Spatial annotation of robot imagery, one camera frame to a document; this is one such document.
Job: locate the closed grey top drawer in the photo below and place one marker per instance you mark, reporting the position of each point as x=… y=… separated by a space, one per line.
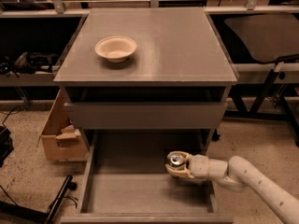
x=109 y=116

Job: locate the white paper bowl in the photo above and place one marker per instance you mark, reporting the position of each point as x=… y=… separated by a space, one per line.
x=115 y=49

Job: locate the black headset on shelf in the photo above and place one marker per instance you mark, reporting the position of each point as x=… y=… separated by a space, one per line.
x=28 y=63

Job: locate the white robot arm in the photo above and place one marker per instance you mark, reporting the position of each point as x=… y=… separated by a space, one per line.
x=235 y=174

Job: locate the grey drawer cabinet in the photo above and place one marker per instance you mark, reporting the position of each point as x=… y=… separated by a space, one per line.
x=178 y=61

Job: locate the open grey middle drawer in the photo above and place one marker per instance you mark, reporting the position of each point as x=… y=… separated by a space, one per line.
x=125 y=182

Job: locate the brown cardboard box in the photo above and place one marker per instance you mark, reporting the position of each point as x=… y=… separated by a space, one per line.
x=60 y=140

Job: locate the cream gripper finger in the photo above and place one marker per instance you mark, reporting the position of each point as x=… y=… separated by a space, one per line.
x=181 y=171
x=185 y=154

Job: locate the black case at left edge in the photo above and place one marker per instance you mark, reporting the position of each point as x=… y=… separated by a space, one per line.
x=6 y=144

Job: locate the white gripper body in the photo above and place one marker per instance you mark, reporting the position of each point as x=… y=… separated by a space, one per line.
x=198 y=166

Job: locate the black stand leg with wheel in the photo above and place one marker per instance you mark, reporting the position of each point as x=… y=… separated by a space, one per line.
x=39 y=217

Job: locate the blue silver redbull can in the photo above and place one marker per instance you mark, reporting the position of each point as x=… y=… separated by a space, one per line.
x=176 y=160

